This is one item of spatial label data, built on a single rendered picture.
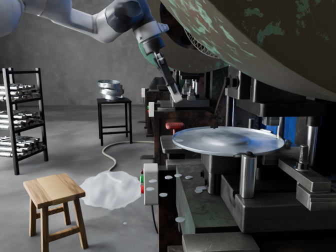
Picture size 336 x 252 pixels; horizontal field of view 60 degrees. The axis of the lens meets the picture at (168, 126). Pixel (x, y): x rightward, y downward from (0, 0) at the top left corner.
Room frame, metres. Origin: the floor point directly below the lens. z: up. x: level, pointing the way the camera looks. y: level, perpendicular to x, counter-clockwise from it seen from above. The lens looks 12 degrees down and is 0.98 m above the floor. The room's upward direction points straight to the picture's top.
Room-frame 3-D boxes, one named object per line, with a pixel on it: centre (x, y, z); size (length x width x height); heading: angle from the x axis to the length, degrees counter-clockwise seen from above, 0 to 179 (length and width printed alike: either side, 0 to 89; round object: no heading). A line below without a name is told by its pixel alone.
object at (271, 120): (0.76, -0.27, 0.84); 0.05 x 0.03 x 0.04; 4
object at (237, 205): (0.76, -0.28, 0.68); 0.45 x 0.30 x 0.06; 4
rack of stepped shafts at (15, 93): (2.74, 1.48, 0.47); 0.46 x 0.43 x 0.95; 74
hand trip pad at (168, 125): (1.08, -0.03, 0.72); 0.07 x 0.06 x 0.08; 94
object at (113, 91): (3.72, 0.70, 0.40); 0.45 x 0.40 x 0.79; 16
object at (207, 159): (0.75, -0.11, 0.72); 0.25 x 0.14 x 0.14; 94
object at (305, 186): (0.60, -0.29, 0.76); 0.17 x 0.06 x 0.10; 4
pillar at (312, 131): (0.69, -0.35, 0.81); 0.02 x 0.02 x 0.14
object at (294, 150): (0.76, -0.28, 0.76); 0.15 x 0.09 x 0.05; 4
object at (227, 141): (0.75, -0.16, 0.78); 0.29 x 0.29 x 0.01
